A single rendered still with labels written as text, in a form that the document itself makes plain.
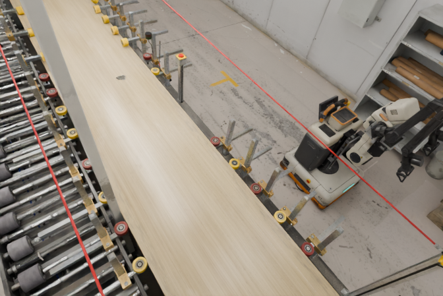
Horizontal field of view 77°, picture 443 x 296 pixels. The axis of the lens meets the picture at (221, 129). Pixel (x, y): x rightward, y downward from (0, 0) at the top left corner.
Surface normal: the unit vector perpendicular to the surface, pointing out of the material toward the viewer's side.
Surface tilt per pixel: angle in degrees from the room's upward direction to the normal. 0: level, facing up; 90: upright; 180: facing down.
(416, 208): 0
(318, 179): 0
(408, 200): 0
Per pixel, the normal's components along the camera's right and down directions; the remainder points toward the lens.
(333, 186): 0.12, -0.65
